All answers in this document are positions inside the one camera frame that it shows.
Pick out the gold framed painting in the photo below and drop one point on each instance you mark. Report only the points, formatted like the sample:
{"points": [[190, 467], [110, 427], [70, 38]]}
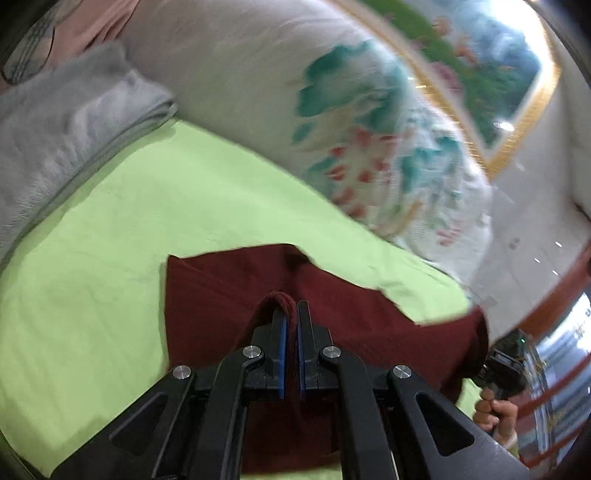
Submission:
{"points": [[489, 65]]}

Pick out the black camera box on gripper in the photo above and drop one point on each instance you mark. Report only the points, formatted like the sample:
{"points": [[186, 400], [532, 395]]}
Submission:
{"points": [[514, 344]]}

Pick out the white floral quilt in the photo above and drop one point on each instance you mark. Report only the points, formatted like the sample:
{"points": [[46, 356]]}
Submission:
{"points": [[308, 88]]}

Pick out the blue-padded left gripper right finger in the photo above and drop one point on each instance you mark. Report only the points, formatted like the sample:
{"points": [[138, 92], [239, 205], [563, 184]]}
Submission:
{"points": [[338, 381]]}

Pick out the pink blanket with plaid heart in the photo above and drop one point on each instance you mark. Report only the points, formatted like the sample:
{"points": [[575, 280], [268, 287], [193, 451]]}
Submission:
{"points": [[65, 31]]}

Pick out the person's right hand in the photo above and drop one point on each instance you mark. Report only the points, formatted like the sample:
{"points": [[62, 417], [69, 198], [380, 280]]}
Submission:
{"points": [[498, 417]]}

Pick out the red wooden window frame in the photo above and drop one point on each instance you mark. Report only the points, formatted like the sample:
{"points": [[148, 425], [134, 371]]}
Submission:
{"points": [[555, 407]]}

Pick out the grey folded towel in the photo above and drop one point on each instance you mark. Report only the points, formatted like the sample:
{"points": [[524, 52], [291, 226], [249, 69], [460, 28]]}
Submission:
{"points": [[63, 125]]}

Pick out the light green bed sheet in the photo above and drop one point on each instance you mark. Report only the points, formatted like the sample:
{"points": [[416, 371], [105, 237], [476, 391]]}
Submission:
{"points": [[82, 332]]}

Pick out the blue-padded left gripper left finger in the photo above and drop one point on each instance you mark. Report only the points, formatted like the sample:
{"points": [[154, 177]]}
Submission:
{"points": [[251, 372]]}

